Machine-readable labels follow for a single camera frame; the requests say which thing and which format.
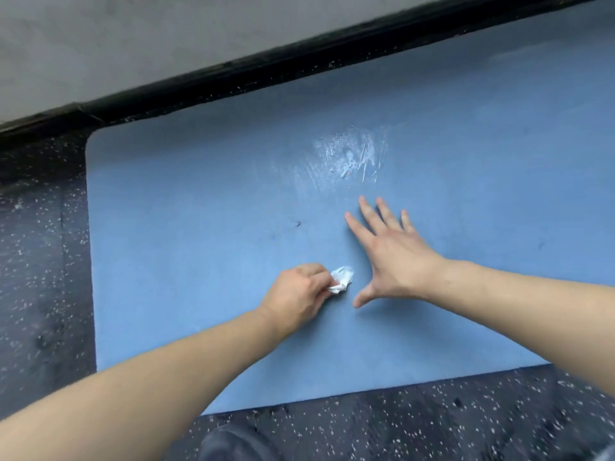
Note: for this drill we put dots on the person's left hand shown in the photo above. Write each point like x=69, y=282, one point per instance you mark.
x=293, y=296

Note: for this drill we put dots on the person's right hand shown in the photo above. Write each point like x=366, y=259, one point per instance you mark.
x=396, y=264

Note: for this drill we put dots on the person's left fingers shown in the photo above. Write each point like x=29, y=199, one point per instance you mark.
x=323, y=280

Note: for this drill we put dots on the person's right thumb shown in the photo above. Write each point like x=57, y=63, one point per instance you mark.
x=366, y=294

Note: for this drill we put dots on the person's right middle finger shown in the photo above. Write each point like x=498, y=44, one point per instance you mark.
x=370, y=215

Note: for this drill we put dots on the person's right little finger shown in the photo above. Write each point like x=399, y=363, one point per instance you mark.
x=408, y=221

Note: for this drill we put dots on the white tissue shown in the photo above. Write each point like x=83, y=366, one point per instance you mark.
x=342, y=279

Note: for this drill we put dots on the person's left forearm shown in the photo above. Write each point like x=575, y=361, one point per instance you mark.
x=139, y=379

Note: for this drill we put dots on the person's right forearm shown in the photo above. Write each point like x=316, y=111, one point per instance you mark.
x=528, y=307

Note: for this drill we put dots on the blue exercise mat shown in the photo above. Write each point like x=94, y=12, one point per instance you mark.
x=336, y=187

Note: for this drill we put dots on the black baseboard strip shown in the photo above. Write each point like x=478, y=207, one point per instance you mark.
x=288, y=62

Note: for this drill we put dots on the person's dark trouser leg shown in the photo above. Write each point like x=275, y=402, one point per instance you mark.
x=230, y=444

